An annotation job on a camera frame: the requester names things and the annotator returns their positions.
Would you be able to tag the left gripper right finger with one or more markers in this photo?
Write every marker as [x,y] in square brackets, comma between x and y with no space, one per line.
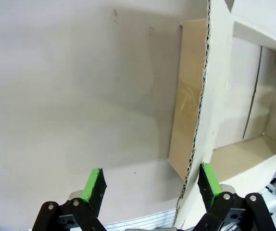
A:
[211,190]

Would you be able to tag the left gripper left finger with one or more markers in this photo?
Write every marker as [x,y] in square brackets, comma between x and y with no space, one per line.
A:
[93,190]

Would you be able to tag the brown cardboard shipping box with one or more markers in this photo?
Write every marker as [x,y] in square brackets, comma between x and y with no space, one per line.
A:
[56,96]

